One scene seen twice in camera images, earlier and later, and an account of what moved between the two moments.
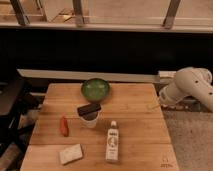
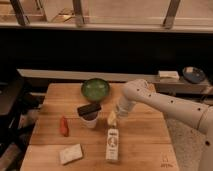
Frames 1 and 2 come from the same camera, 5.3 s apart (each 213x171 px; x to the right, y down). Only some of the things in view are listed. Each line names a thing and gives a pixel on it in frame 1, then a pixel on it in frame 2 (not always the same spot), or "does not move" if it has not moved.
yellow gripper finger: (153, 105) → (112, 118)
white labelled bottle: (112, 142) does not move
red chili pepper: (63, 126) does not move
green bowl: (95, 90) does not move
